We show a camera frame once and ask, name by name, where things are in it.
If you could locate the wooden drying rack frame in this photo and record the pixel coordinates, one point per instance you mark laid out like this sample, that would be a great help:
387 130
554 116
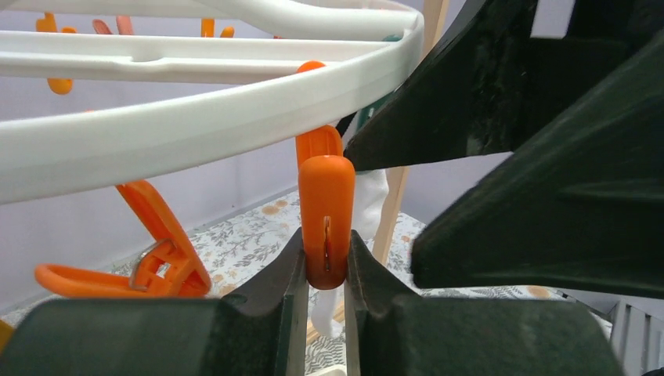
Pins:
391 150

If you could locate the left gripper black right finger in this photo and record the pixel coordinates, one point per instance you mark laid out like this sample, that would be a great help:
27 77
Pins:
392 330

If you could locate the floral grey table cloth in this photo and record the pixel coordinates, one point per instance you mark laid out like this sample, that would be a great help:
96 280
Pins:
235 249

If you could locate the white round clip hanger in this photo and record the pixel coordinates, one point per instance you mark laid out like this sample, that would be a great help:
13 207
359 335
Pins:
318 61

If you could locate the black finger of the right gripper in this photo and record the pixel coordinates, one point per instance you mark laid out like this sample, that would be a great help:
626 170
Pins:
489 85
579 206

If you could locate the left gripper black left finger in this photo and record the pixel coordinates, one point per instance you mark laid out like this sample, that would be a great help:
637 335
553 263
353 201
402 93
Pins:
257 329

